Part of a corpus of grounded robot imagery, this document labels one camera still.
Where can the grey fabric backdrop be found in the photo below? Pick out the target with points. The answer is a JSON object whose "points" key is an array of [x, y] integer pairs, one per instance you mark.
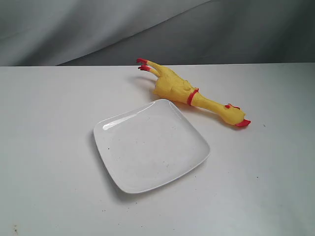
{"points": [[117, 32]]}

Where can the yellow rubber chicken toy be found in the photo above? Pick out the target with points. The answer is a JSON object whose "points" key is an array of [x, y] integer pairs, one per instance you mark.
{"points": [[171, 86]]}

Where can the white square ceramic plate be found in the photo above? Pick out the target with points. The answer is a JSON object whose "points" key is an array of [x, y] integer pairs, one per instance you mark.
{"points": [[149, 147]]}

